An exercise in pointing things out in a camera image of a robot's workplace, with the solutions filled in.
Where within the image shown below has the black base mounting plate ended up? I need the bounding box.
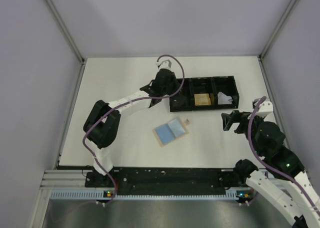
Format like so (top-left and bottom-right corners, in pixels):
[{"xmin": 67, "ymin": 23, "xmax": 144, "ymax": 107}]
[{"xmin": 85, "ymin": 167, "xmax": 247, "ymax": 196}]

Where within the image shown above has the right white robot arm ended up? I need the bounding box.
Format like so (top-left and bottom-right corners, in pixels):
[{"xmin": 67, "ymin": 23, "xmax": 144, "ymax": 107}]
[{"xmin": 221, "ymin": 110, "xmax": 320, "ymax": 227}]

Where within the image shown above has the silver card in tray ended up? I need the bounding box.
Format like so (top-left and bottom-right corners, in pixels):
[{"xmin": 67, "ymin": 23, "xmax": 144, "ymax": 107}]
[{"xmin": 217, "ymin": 92, "xmax": 233, "ymax": 105}]

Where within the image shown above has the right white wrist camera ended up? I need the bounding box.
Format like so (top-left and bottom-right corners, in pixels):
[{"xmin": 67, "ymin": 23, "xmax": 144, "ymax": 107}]
[{"xmin": 255, "ymin": 98, "xmax": 274, "ymax": 118}]

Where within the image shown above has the purple cable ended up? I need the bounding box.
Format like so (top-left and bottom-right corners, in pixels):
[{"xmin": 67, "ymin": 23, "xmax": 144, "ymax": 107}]
[
  {"xmin": 247, "ymin": 96, "xmax": 320, "ymax": 211},
  {"xmin": 82, "ymin": 54, "xmax": 186, "ymax": 208}
]

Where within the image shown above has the right aluminium frame post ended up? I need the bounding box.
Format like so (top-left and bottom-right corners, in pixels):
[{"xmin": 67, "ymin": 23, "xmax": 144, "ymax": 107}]
[{"xmin": 257, "ymin": 0, "xmax": 308, "ymax": 168}]

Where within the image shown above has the left aluminium frame post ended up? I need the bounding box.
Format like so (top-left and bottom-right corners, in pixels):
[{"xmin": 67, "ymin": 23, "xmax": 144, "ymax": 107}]
[{"xmin": 43, "ymin": 0, "xmax": 86, "ymax": 169}]

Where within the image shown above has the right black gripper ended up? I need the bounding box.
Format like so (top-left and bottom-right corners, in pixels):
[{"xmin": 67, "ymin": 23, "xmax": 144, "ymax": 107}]
[{"xmin": 220, "ymin": 109, "xmax": 264, "ymax": 155}]

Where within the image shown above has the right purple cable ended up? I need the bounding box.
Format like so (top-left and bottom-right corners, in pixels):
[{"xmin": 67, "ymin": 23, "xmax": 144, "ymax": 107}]
[{"xmin": 247, "ymin": 96, "xmax": 320, "ymax": 211}]

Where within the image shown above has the gold cards stack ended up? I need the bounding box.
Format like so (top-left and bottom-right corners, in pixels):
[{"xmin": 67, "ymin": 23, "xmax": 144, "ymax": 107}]
[{"xmin": 194, "ymin": 93, "xmax": 212, "ymax": 106}]

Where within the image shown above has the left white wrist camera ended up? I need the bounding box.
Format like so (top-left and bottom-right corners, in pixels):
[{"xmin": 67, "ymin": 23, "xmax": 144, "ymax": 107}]
[{"xmin": 156, "ymin": 60, "xmax": 172, "ymax": 70}]

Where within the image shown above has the grey slotted cable duct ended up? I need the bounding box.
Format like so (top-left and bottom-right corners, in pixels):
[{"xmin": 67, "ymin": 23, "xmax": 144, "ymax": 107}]
[{"xmin": 50, "ymin": 189, "xmax": 249, "ymax": 201}]

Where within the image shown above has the aluminium frame post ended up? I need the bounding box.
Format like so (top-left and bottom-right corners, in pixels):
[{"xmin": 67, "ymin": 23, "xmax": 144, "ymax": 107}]
[
  {"xmin": 257, "ymin": 0, "xmax": 308, "ymax": 168},
  {"xmin": 43, "ymin": 0, "xmax": 86, "ymax": 169}
]

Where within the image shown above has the steel sheet front panel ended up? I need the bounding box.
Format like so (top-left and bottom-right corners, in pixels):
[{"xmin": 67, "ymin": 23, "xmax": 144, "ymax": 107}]
[{"xmin": 43, "ymin": 196, "xmax": 290, "ymax": 227}]

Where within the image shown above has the aluminium front rail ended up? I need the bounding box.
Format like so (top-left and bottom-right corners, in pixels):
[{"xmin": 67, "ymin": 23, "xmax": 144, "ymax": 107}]
[{"xmin": 41, "ymin": 167, "xmax": 241, "ymax": 189}]

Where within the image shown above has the black three-compartment tray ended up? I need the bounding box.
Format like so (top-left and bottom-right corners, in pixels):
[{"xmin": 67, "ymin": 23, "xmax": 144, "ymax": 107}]
[{"xmin": 169, "ymin": 76, "xmax": 240, "ymax": 112}]

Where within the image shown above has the light blue card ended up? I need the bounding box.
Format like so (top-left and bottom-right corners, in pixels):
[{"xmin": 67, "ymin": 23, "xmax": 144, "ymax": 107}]
[{"xmin": 155, "ymin": 118, "xmax": 187, "ymax": 145}]

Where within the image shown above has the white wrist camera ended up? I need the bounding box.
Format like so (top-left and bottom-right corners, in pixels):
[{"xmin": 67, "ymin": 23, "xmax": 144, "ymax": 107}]
[
  {"xmin": 156, "ymin": 60, "xmax": 172, "ymax": 70},
  {"xmin": 255, "ymin": 98, "xmax": 274, "ymax": 118}
]

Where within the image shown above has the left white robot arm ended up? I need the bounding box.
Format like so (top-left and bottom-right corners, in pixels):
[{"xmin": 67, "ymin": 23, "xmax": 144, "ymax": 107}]
[{"xmin": 82, "ymin": 68, "xmax": 185, "ymax": 186}]

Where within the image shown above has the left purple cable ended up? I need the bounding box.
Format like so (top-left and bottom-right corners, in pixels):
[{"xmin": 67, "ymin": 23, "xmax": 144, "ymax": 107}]
[{"xmin": 82, "ymin": 54, "xmax": 186, "ymax": 208}]

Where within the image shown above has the beige card holder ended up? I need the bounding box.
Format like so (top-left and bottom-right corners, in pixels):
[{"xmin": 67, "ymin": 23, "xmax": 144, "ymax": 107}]
[{"xmin": 152, "ymin": 117, "xmax": 190, "ymax": 147}]

